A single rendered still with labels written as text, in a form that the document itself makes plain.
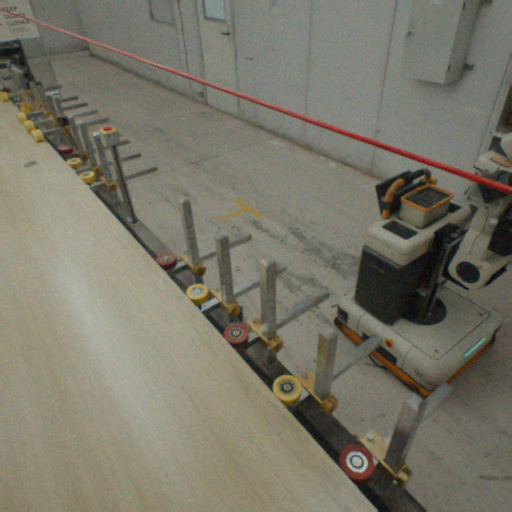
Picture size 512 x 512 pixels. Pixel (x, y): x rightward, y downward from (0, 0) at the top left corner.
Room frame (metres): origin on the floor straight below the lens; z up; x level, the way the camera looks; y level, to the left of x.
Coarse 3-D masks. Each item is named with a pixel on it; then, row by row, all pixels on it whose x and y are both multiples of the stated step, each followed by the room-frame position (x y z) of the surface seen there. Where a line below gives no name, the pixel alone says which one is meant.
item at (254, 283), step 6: (282, 264) 1.28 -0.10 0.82; (276, 270) 1.24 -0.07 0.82; (282, 270) 1.25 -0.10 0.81; (258, 276) 1.20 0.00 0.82; (276, 276) 1.23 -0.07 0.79; (246, 282) 1.17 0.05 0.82; (252, 282) 1.17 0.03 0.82; (258, 282) 1.18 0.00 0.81; (234, 288) 1.14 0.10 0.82; (240, 288) 1.14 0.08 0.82; (246, 288) 1.14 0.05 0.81; (252, 288) 1.16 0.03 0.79; (240, 294) 1.12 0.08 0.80; (210, 300) 1.08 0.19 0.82; (216, 300) 1.08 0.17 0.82; (198, 306) 1.05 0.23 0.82; (204, 306) 1.04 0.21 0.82; (210, 306) 1.04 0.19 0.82; (216, 306) 1.06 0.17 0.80; (204, 312) 1.02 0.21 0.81; (210, 312) 1.04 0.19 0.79
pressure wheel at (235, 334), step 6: (234, 324) 0.87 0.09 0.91; (240, 324) 0.86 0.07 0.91; (228, 330) 0.84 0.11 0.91; (234, 330) 0.84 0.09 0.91; (240, 330) 0.84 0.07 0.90; (246, 330) 0.84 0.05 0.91; (228, 336) 0.82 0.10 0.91; (234, 336) 0.82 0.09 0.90; (240, 336) 0.82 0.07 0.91; (246, 336) 0.81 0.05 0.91; (228, 342) 0.80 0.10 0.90; (234, 342) 0.79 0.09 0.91; (240, 342) 0.79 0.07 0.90; (246, 342) 0.81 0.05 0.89; (234, 348) 0.79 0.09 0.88; (240, 348) 0.79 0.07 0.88
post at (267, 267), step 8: (264, 264) 0.84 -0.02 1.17; (272, 264) 0.85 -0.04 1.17; (264, 272) 0.84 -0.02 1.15; (272, 272) 0.85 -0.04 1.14; (264, 280) 0.84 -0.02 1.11; (272, 280) 0.85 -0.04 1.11; (264, 288) 0.84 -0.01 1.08; (272, 288) 0.85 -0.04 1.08; (264, 296) 0.84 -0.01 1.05; (272, 296) 0.85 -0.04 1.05; (264, 304) 0.85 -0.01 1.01; (272, 304) 0.85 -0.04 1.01; (264, 312) 0.85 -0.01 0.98; (272, 312) 0.85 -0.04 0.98; (264, 320) 0.85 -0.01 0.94; (272, 320) 0.84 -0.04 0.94; (264, 328) 0.85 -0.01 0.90; (272, 328) 0.84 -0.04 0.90; (264, 336) 0.85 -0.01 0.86; (272, 336) 0.84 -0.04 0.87; (264, 352) 0.85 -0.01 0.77; (264, 360) 0.85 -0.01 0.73; (272, 360) 0.84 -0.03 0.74
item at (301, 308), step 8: (312, 296) 1.04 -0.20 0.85; (320, 296) 1.04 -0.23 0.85; (328, 296) 1.06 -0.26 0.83; (304, 304) 1.00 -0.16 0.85; (312, 304) 1.01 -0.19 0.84; (288, 312) 0.97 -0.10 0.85; (296, 312) 0.96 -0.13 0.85; (304, 312) 0.98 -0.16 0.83; (280, 320) 0.93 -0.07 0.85; (288, 320) 0.94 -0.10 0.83; (256, 336) 0.86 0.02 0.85; (248, 344) 0.84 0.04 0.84; (240, 352) 0.82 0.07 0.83
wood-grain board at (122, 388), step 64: (0, 128) 2.92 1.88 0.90; (0, 192) 1.89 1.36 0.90; (64, 192) 1.86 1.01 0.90; (0, 256) 1.31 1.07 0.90; (64, 256) 1.29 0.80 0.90; (128, 256) 1.27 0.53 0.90; (0, 320) 0.94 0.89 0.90; (64, 320) 0.92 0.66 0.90; (128, 320) 0.91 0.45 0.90; (192, 320) 0.90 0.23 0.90; (0, 384) 0.68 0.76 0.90; (64, 384) 0.67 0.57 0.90; (128, 384) 0.66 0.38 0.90; (192, 384) 0.65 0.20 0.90; (256, 384) 0.64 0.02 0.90; (0, 448) 0.50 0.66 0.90; (64, 448) 0.49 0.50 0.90; (128, 448) 0.48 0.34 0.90; (192, 448) 0.47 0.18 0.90; (256, 448) 0.47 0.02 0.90; (320, 448) 0.46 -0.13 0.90
